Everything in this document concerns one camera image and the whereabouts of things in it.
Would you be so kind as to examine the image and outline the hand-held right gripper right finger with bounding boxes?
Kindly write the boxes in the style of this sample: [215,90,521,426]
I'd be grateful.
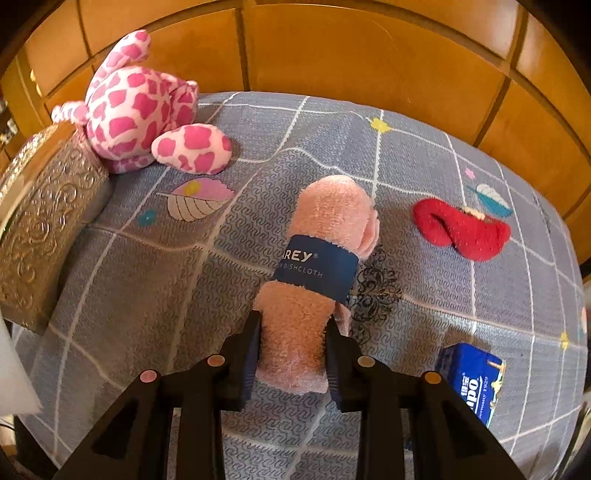
[325,318,527,480]

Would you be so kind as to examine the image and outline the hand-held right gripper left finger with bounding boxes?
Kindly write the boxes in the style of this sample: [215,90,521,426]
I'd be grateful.
[55,310,262,480]

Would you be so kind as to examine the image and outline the blue tissue packet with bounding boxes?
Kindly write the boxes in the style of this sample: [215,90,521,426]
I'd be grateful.
[434,342,507,428]

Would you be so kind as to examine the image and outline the pink dishcloth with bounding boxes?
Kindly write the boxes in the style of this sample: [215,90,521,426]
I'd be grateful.
[254,175,382,397]

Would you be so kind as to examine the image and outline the red plush toy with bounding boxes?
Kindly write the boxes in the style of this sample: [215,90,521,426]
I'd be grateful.
[412,198,512,263]

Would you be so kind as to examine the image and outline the pink spotted plush toy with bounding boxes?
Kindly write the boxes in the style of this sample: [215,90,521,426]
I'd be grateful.
[51,30,233,175]

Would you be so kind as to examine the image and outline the grey checked bed sheet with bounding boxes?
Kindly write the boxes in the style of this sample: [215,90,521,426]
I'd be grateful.
[11,91,589,480]

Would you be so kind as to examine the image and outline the gold ornate box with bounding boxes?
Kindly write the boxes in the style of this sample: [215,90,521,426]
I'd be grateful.
[0,122,114,335]

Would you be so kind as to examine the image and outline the wooden panelled wardrobe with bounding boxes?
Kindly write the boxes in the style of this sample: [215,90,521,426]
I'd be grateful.
[0,0,591,241]

